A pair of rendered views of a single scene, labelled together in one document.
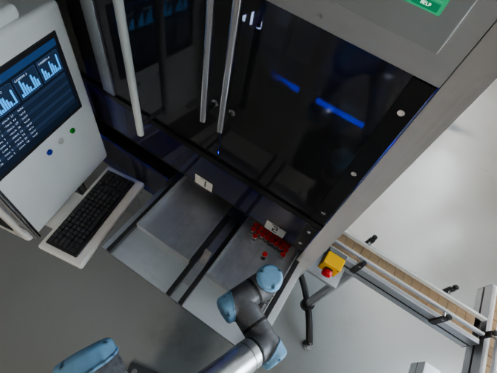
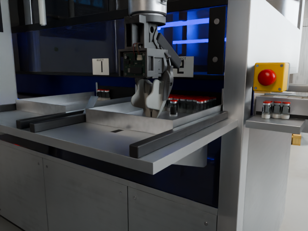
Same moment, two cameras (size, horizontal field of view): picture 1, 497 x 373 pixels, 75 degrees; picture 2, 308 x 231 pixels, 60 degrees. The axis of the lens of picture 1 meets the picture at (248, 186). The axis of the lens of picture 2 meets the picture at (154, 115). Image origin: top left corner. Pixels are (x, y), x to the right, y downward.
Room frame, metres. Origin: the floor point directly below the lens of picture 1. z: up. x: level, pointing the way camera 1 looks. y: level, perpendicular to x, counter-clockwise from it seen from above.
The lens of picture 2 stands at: (-0.21, -0.31, 1.02)
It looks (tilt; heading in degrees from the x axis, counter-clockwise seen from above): 10 degrees down; 17
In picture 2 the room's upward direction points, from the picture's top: straight up
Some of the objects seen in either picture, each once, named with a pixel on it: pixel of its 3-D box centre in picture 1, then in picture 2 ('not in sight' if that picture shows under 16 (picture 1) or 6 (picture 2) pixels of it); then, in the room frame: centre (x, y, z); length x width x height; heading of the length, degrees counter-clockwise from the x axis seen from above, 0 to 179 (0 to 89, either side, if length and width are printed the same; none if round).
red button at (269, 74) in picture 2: (327, 271); (267, 77); (0.50, -0.38, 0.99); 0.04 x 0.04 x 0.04; 72
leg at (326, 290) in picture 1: (328, 289); not in sight; (0.63, -0.57, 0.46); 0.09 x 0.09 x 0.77; 72
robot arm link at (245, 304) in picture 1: (242, 306); not in sight; (0.23, -0.08, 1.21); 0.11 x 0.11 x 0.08; 49
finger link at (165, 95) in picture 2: not in sight; (161, 79); (0.33, -0.16, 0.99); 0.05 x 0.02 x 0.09; 72
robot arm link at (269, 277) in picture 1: (266, 281); not in sight; (0.31, -0.13, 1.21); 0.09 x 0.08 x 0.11; 139
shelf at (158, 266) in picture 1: (211, 250); (103, 118); (0.49, 0.06, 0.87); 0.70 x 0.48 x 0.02; 72
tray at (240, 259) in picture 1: (257, 258); (164, 111); (0.50, -0.12, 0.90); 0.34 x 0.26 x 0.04; 162
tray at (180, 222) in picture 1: (189, 212); (83, 101); (0.61, 0.20, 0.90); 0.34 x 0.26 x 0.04; 162
